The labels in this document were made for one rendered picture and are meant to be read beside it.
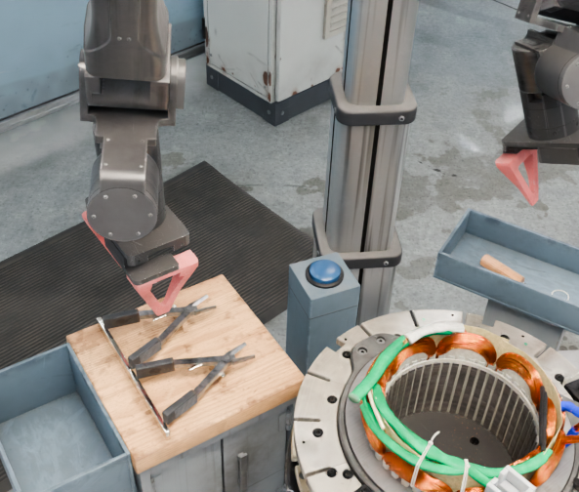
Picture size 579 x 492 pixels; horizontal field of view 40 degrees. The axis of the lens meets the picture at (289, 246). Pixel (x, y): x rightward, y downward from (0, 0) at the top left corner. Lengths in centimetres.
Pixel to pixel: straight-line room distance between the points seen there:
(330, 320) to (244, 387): 22
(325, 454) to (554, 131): 43
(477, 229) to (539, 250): 9
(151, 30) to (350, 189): 61
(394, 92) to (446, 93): 242
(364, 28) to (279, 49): 198
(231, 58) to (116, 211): 260
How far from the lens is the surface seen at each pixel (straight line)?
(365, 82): 107
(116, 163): 65
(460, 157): 312
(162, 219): 77
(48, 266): 261
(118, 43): 61
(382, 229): 121
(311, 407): 81
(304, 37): 308
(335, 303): 102
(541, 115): 92
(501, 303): 105
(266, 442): 94
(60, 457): 93
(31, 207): 287
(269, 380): 87
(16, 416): 98
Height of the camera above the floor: 174
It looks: 42 degrees down
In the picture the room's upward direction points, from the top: 2 degrees clockwise
